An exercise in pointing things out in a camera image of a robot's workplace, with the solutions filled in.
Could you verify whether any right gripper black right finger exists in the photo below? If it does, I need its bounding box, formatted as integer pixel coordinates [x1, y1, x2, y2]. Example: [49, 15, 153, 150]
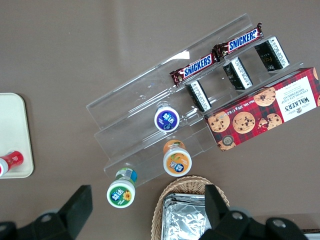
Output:
[199, 184, 308, 240]

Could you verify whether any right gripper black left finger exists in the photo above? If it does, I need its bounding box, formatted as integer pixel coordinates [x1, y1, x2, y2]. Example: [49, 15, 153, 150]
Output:
[17, 184, 94, 240]

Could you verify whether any silver foil tray stack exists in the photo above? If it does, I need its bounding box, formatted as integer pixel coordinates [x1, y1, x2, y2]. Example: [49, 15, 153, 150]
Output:
[161, 192, 213, 240]

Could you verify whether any light wicker basket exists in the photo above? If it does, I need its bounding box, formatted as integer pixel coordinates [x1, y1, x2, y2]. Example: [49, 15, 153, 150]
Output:
[151, 175, 230, 240]

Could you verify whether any white snack tray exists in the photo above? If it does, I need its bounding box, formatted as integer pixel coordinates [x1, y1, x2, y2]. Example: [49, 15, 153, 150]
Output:
[301, 228, 320, 240]

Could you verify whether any beige plastic serving tray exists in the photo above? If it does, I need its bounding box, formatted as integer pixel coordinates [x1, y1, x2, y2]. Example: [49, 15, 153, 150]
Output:
[0, 92, 35, 179]

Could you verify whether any green gum bottle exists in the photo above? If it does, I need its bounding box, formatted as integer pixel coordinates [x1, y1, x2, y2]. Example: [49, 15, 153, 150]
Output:
[106, 167, 138, 209]

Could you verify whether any orange gum bottle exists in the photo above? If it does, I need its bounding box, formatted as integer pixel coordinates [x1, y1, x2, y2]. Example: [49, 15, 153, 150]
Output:
[162, 139, 193, 178]

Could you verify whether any red gum bottle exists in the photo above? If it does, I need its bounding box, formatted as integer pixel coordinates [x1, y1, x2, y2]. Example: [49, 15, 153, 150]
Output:
[0, 150, 25, 177]

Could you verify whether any red Walkers cookie box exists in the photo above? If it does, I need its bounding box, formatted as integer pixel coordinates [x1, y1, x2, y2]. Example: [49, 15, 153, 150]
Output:
[204, 66, 320, 152]

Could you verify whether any small black chocolate box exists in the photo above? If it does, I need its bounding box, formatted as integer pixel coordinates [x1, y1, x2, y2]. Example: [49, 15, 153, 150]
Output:
[222, 56, 253, 90]
[185, 79, 212, 113]
[254, 36, 291, 73]

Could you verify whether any clear acrylic stepped shelf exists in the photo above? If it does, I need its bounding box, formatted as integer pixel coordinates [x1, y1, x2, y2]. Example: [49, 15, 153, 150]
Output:
[86, 12, 305, 188]

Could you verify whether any Snickers chocolate bar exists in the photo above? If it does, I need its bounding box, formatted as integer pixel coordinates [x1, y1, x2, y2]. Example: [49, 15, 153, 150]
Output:
[169, 53, 221, 87]
[212, 22, 264, 60]

